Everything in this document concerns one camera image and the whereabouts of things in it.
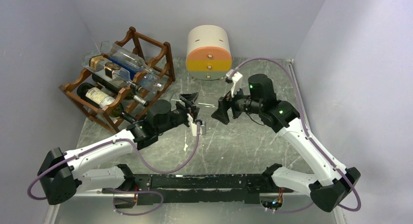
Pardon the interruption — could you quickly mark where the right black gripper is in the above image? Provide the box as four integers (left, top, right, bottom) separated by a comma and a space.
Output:
211, 81, 262, 125

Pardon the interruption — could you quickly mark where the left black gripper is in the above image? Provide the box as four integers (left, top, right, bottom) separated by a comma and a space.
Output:
157, 93, 201, 134

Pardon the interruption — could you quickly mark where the blue glass bottle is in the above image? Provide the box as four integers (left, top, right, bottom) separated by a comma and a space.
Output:
108, 56, 164, 92

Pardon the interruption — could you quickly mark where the small clear glass bottle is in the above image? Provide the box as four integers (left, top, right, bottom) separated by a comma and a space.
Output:
100, 41, 155, 79

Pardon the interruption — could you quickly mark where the olive green wine bottle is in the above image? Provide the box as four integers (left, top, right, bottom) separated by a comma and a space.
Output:
92, 73, 150, 108

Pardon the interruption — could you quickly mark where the dark green labelled wine bottle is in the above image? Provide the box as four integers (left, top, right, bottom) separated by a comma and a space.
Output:
76, 82, 136, 123

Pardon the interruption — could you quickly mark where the clear bottle black gold cap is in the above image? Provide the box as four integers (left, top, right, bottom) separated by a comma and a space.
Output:
82, 52, 144, 93

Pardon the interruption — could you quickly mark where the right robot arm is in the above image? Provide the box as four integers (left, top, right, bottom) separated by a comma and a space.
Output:
211, 73, 361, 212

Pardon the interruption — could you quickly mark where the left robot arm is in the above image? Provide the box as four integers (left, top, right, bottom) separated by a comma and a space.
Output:
27, 93, 203, 205

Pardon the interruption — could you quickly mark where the brown wooden wine rack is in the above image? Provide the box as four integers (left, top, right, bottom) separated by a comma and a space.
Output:
59, 27, 175, 133

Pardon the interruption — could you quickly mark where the cream orange yellow drawer cabinet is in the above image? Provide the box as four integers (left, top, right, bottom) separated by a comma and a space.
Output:
186, 25, 232, 80

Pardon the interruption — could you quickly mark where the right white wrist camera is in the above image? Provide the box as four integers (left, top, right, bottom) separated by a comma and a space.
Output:
225, 69, 243, 97

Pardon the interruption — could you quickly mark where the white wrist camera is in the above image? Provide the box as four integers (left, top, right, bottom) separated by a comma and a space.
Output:
225, 69, 243, 97
187, 114, 207, 136

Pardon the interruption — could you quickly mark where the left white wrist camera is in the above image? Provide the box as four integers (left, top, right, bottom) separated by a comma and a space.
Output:
187, 114, 207, 136

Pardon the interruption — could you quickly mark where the black base frame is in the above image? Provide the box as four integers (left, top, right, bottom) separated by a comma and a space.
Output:
84, 172, 323, 205

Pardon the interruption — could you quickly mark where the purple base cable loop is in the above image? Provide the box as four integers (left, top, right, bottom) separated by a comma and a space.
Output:
113, 189, 165, 216

